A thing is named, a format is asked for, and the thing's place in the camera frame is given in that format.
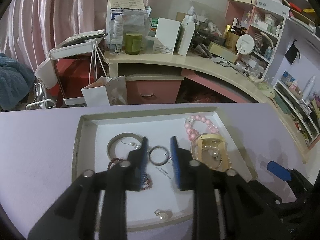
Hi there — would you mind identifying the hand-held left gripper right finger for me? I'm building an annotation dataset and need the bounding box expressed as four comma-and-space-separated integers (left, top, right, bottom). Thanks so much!
170, 136, 292, 240

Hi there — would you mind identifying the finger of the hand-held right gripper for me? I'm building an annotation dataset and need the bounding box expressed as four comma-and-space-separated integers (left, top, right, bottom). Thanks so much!
267, 160, 292, 182

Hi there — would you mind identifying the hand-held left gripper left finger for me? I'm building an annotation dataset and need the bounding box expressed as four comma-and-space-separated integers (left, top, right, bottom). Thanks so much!
27, 136, 150, 240

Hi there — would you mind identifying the silver ring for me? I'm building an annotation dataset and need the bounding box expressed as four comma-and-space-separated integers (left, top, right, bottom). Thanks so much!
149, 145, 172, 166

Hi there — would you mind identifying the dark red bead bracelet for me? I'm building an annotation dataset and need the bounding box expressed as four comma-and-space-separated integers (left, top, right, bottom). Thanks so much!
107, 157, 153, 190

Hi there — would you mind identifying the beige leather bracelet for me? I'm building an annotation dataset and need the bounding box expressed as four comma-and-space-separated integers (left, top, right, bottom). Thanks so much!
190, 133, 233, 172

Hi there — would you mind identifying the shallow cardboard box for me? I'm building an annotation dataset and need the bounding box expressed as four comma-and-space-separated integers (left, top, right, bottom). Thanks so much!
72, 106, 258, 233

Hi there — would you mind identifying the grey cuff bangle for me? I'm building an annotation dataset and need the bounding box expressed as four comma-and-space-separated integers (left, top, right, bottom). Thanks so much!
107, 132, 144, 161

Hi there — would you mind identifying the white pearl bracelet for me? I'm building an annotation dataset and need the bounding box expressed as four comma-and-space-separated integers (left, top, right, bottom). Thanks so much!
200, 141, 225, 163

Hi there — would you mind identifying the low white shelf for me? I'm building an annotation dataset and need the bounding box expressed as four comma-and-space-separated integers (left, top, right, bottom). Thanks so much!
274, 80, 320, 147

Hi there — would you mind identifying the pink desk drawer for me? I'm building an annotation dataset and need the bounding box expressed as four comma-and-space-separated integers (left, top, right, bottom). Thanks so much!
125, 75, 185, 105

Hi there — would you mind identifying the white paper shopping bag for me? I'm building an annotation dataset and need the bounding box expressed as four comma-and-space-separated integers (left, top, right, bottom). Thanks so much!
81, 76, 128, 107

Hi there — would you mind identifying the white spray bottle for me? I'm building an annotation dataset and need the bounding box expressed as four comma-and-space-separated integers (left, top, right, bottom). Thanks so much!
302, 75, 317, 102

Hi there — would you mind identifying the green glass jar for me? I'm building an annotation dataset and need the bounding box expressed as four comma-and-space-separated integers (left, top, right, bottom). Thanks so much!
124, 33, 143, 55

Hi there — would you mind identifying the gold box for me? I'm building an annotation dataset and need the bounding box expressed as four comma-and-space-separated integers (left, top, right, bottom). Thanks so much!
209, 41, 237, 63

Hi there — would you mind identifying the white lotion bottle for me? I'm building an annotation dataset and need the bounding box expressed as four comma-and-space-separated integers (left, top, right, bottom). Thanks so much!
177, 15, 195, 56

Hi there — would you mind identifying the white carton box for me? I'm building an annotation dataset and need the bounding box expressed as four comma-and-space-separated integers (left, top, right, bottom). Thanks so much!
154, 17, 181, 55

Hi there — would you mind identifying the clear plastic bottle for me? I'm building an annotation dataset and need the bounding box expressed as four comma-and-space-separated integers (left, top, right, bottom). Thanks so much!
109, 14, 125, 55

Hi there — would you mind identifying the round white mirror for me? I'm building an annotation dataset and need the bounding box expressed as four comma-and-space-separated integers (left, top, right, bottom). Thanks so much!
235, 35, 255, 61

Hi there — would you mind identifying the white bucket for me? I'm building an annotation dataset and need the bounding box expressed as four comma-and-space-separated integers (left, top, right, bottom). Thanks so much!
34, 59, 60, 90

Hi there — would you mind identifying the green carton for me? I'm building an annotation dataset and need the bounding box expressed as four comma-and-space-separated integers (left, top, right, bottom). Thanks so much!
149, 17, 159, 37

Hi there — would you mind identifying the white trolley cart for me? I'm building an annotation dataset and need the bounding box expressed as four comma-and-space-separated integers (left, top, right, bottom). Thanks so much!
49, 30, 110, 106

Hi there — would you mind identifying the pink and white shelf unit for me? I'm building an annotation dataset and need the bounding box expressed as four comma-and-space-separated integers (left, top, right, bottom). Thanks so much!
225, 0, 290, 78

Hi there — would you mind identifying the blue fleece blanket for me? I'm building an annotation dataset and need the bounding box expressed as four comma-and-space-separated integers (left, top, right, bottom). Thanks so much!
0, 52, 35, 112

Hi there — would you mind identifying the box with paper note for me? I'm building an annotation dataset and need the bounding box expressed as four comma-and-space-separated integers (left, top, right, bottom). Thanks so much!
106, 0, 148, 51

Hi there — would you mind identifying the pink curtain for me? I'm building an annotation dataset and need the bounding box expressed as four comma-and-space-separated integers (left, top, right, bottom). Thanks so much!
0, 0, 148, 105

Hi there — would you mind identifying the pink bead bracelet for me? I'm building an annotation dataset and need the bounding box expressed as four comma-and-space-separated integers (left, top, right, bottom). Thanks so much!
184, 115, 219, 142

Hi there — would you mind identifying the black drawstring pouch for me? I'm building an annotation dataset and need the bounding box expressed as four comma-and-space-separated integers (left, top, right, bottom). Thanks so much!
285, 39, 300, 65

